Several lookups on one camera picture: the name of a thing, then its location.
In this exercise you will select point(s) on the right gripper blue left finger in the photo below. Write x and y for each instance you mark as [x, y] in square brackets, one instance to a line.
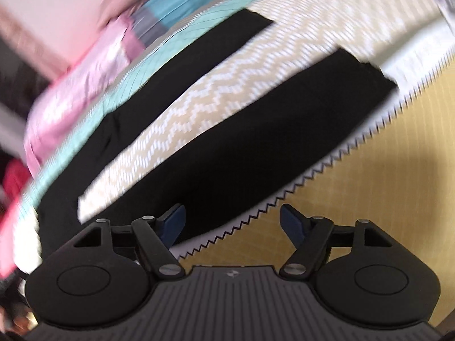
[154, 237]

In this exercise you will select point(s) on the patterned bedspread quilt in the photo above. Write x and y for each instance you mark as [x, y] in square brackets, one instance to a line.
[225, 115]

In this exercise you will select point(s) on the black pants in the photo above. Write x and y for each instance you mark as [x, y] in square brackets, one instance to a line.
[232, 166]

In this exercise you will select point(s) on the red clothing pile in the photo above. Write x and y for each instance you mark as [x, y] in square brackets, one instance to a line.
[15, 179]

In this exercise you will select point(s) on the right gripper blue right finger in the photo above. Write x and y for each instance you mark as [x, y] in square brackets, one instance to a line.
[310, 237]

